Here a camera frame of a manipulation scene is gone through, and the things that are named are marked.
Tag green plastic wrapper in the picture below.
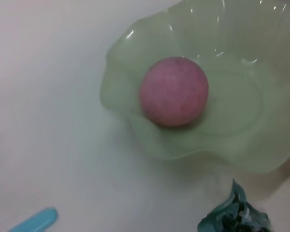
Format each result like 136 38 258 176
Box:
197 178 271 232

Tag green wavy glass fruit plate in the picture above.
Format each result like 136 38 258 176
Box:
99 0 290 174

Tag pink peach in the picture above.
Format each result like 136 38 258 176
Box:
139 57 209 128

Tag blue scissors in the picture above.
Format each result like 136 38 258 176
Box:
8 207 58 232

